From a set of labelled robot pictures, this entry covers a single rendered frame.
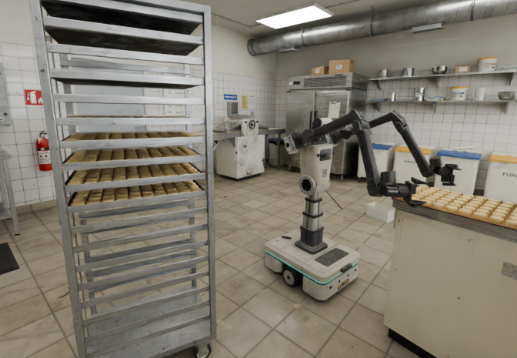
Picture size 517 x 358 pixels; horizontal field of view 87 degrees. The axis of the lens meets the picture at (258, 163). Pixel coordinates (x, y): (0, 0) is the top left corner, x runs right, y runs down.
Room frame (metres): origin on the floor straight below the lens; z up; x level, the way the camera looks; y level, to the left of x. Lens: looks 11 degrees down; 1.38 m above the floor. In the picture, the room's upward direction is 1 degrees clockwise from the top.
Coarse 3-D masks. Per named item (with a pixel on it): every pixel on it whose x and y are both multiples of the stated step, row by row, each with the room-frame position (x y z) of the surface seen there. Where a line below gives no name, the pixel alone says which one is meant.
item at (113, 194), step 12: (192, 180) 1.52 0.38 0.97; (84, 192) 1.27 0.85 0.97; (96, 192) 1.26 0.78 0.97; (108, 192) 1.26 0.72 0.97; (120, 192) 1.27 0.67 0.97; (132, 192) 1.27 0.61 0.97; (144, 192) 1.28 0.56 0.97; (156, 192) 1.30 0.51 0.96; (168, 192) 1.28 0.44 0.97; (180, 192) 1.31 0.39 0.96; (72, 204) 1.10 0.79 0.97; (84, 204) 1.12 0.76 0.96
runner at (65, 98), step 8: (56, 96) 1.06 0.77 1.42; (64, 96) 1.07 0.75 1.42; (72, 96) 1.08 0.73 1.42; (80, 96) 1.10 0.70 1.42; (88, 96) 1.11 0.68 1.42; (96, 96) 1.12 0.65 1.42; (104, 96) 1.13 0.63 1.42; (112, 96) 1.15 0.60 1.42; (120, 96) 1.16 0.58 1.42; (128, 96) 1.17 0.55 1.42; (136, 96) 1.19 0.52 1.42; (144, 96) 1.20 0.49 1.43; (176, 104) 1.28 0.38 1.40; (184, 104) 1.27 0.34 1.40; (192, 104) 1.29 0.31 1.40; (200, 104) 1.31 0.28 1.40
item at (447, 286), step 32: (416, 224) 1.37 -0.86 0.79; (448, 224) 1.26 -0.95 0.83; (416, 256) 1.35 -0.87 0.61; (448, 256) 1.25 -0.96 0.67; (480, 256) 1.15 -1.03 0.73; (512, 256) 1.07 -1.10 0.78; (416, 288) 1.34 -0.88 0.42; (448, 288) 1.23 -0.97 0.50; (480, 288) 1.13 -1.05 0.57; (512, 288) 1.05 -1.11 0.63; (384, 320) 1.45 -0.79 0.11; (416, 320) 1.32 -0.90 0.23; (448, 320) 1.21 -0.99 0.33; (480, 320) 1.12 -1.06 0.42; (512, 320) 1.04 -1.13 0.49; (416, 352) 1.33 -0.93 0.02; (448, 352) 1.19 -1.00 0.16; (480, 352) 1.10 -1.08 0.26; (512, 352) 1.02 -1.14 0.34
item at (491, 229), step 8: (400, 208) 1.45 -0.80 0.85; (408, 208) 1.42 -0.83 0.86; (416, 208) 1.39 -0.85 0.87; (424, 208) 1.36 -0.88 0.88; (432, 216) 1.33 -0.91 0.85; (440, 216) 1.30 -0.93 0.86; (448, 216) 1.28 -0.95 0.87; (456, 216) 1.25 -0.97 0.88; (456, 224) 1.25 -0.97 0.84; (464, 224) 1.22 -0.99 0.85; (472, 224) 1.20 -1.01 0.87; (480, 224) 1.18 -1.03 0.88; (488, 224) 1.16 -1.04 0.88; (488, 232) 1.15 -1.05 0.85; (496, 232) 1.13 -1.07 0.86; (504, 232) 1.11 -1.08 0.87; (512, 232) 1.09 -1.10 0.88; (512, 240) 1.09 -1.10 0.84
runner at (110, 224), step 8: (200, 208) 1.30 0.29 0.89; (144, 216) 1.18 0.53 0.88; (152, 216) 1.20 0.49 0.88; (160, 216) 1.21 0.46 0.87; (168, 216) 1.23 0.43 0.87; (176, 216) 1.25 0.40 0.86; (88, 224) 1.09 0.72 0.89; (96, 224) 1.10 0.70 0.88; (104, 224) 1.11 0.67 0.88; (112, 224) 1.13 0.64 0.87; (120, 224) 1.14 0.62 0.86; (128, 224) 1.15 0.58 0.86; (72, 232) 1.06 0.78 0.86; (80, 232) 1.07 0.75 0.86
